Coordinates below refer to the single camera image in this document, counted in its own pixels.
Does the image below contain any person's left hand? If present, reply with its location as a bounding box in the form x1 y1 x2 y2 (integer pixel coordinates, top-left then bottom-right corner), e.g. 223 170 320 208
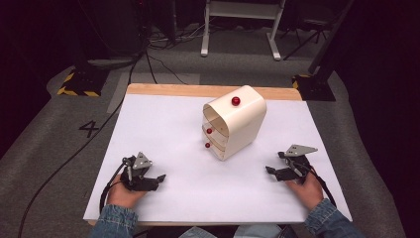
106 173 149 210

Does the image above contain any left hand-held gripper black cable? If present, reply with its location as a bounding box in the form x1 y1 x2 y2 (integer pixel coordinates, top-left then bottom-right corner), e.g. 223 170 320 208
98 161 129 215

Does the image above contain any bundle of floor cables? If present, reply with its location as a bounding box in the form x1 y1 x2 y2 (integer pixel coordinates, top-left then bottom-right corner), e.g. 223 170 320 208
147 18 214 52

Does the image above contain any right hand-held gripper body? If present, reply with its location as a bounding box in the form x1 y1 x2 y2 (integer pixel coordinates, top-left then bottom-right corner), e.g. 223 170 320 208
277 144 319 185

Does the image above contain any white paper sheet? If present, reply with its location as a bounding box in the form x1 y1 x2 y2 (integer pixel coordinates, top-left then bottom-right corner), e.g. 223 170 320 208
82 93 354 223

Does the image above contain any white metal stand frame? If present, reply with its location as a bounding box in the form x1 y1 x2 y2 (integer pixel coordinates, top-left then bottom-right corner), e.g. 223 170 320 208
199 0 287 61

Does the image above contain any wooden table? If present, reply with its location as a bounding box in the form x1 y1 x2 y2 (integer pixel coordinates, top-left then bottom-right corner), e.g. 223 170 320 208
82 82 354 228

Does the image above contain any wooden drawer with red knob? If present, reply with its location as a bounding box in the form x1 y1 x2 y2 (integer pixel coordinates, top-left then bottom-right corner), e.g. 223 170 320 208
202 122 230 147
204 137 228 162

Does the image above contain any right hand-held gripper black cable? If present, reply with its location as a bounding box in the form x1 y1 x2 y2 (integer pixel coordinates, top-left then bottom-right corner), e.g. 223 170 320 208
306 164 338 209

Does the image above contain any black base with hazard stripes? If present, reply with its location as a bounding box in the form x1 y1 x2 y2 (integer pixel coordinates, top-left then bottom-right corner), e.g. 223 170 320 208
55 66 109 98
291 72 338 102

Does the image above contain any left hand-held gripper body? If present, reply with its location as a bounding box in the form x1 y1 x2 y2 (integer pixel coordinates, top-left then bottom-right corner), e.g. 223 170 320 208
120 151 160 192

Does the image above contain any hand-held gripper black cable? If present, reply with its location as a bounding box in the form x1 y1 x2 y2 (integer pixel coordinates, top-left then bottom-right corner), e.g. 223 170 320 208
306 164 338 209
98 161 129 215

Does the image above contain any black slanted stand pole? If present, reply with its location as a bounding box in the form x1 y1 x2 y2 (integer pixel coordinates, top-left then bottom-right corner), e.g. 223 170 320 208
307 0 357 76

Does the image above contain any cream small drawer cabinet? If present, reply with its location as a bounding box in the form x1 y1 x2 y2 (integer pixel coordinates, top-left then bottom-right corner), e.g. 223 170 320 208
201 84 267 163

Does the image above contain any long black floor cable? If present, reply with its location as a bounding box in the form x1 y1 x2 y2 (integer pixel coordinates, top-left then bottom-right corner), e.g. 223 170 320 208
17 49 148 238

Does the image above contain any black tripod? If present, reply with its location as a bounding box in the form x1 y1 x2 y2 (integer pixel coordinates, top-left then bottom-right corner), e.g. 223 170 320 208
282 18 332 61

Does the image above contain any person's right hand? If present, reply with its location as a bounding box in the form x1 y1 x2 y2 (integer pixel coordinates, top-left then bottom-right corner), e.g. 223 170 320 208
284 171 325 211

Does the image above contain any thin black floor cable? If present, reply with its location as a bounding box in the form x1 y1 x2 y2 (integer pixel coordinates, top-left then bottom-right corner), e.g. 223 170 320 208
145 53 190 86

